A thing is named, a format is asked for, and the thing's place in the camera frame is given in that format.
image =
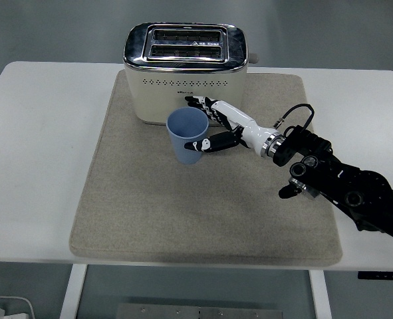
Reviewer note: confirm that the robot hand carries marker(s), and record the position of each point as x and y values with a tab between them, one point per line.
254	133

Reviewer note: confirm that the blue plastic cup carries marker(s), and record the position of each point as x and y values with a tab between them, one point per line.
184	133

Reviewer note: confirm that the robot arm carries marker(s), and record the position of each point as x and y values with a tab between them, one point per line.
349	186

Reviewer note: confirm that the beige fabric mat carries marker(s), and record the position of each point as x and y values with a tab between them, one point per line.
199	206

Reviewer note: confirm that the cream and chrome toaster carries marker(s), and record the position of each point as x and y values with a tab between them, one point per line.
159	99

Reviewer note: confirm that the white table leg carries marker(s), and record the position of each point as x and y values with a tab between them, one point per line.
72	292
320	295

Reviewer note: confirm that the grey metal plate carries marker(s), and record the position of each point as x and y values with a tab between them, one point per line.
199	312

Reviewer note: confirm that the black table control panel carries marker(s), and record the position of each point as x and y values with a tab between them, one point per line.
382	275

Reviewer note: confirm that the white tray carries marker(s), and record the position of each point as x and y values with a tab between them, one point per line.
28	307

